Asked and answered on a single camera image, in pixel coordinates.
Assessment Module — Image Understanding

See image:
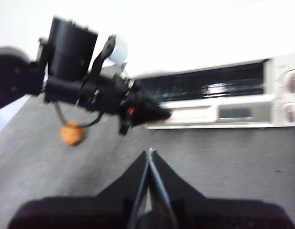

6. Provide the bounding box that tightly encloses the oven door with beige handle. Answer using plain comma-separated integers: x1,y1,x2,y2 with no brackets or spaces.
146,94,277,131

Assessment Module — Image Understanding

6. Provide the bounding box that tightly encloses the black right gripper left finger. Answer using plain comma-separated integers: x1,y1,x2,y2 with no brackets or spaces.
8,150,150,229

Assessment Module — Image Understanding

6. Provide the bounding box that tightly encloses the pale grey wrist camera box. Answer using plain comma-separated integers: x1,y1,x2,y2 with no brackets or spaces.
108,35,129,65

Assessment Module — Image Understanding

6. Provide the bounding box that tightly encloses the cream oven knob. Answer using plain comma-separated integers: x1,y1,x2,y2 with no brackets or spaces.
282,102,295,124
283,69,295,93

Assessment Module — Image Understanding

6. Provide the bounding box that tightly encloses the black thin cable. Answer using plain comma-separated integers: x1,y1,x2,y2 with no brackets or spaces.
55,102,102,128

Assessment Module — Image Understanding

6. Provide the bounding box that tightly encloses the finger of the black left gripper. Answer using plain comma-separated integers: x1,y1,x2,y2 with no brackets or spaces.
132,104,172,127
132,82,172,115

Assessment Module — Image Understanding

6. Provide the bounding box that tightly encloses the cream toaster oven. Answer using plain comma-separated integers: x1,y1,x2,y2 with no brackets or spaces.
130,51,295,131

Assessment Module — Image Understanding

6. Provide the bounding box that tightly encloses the brown round potato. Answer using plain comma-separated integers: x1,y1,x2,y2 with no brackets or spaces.
61,121,85,146

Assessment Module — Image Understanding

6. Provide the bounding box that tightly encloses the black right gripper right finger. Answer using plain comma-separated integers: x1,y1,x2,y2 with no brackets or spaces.
149,150,295,229

